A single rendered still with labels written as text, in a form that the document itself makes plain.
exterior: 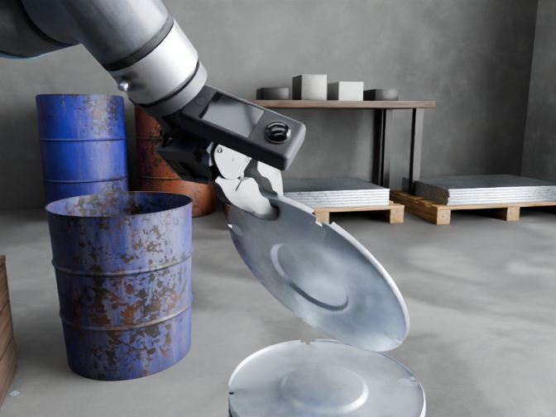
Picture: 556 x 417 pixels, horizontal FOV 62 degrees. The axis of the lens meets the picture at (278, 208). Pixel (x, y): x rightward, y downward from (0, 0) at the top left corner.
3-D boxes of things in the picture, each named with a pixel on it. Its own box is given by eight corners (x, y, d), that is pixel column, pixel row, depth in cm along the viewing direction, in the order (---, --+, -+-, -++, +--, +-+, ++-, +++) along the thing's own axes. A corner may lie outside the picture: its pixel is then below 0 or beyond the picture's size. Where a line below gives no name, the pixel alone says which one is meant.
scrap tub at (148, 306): (195, 316, 175) (190, 189, 165) (200, 376, 134) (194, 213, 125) (75, 326, 166) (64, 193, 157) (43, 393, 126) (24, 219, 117)
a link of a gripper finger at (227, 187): (256, 190, 55) (218, 136, 49) (267, 191, 54) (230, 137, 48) (236, 222, 53) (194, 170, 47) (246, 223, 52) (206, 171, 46)
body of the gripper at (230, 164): (218, 137, 57) (156, 58, 49) (271, 140, 52) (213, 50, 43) (184, 186, 54) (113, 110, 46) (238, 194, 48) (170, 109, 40)
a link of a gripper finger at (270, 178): (262, 187, 62) (224, 141, 56) (298, 191, 58) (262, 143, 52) (251, 206, 61) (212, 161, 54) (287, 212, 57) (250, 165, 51)
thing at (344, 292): (232, 269, 80) (234, 266, 80) (377, 375, 70) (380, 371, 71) (220, 157, 56) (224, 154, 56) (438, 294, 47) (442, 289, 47)
